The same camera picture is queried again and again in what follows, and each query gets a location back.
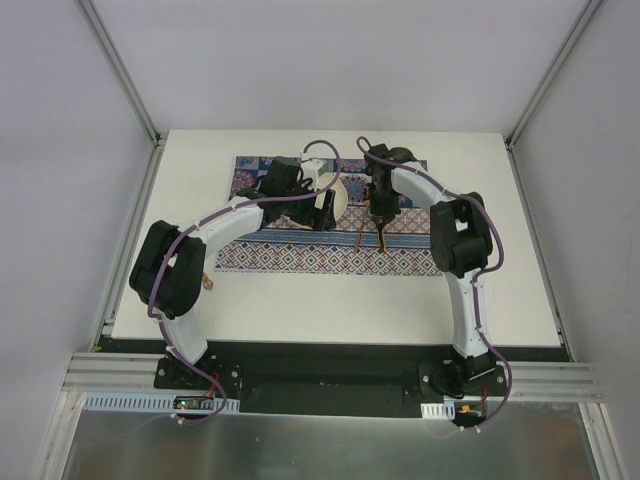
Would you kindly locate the metal cup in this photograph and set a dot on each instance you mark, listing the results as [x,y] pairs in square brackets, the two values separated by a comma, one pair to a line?
[401,155]

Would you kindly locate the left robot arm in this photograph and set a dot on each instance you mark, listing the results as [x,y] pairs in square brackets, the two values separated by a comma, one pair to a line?
[169,269]

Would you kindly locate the copper spoon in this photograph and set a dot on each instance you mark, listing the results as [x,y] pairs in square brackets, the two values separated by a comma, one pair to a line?
[360,234]

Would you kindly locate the aluminium frame post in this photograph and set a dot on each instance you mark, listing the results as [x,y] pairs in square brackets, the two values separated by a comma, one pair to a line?
[118,68]
[577,30]

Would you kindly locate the gold fork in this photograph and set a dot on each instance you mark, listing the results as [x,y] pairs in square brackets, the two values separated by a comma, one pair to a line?
[207,283]

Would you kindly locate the patterned cloth placemat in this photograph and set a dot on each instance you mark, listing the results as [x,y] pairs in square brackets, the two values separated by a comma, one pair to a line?
[285,247]

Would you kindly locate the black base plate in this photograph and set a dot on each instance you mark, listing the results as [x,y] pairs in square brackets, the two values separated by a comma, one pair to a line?
[389,381]

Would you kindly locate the right aluminium frame post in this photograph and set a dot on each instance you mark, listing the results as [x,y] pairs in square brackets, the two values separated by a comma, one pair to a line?
[577,30]

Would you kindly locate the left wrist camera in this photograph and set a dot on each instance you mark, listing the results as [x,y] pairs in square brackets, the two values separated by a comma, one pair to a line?
[312,167]

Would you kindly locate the left aluminium frame post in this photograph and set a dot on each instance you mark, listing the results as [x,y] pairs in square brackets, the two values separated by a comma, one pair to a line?
[118,68]

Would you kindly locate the cream plate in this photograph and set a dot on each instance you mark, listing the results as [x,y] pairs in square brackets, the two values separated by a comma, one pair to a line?
[341,199]

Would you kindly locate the gold knife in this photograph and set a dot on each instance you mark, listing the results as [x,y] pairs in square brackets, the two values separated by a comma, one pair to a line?
[380,236]

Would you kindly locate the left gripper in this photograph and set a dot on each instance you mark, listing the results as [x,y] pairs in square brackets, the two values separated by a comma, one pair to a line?
[314,214]

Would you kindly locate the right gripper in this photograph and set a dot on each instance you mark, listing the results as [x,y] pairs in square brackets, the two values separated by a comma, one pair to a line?
[381,214]

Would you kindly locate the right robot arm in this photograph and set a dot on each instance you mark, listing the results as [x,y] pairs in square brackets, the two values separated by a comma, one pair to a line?
[464,242]

